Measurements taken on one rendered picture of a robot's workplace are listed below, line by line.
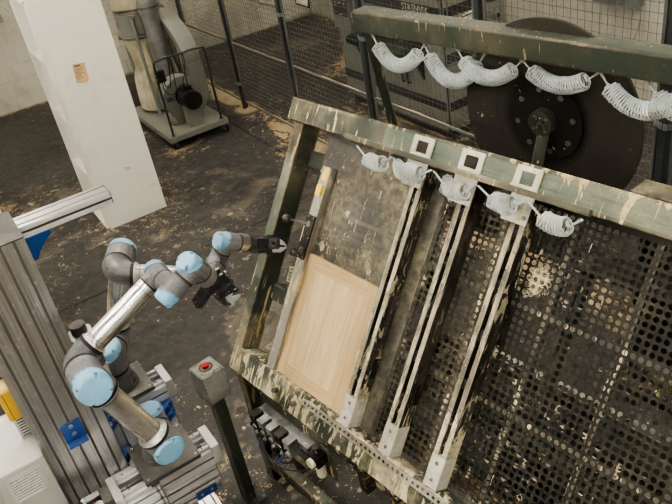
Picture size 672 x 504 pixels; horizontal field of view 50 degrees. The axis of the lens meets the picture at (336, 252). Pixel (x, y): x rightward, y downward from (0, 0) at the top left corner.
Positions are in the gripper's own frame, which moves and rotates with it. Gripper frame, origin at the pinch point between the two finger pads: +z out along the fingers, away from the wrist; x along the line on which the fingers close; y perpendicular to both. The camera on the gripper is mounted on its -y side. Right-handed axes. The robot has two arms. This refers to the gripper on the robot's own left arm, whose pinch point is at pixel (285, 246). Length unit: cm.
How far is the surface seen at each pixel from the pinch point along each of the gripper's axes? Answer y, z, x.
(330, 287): -18.2, 10.5, 17.3
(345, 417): -35, 5, 70
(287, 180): 8.7, 7.3, -31.0
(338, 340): -24.0, 10.4, 39.6
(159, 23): 443, 196, -270
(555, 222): -133, -9, -3
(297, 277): 0.4, 8.1, 13.2
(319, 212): -11.3, 9.0, -15.3
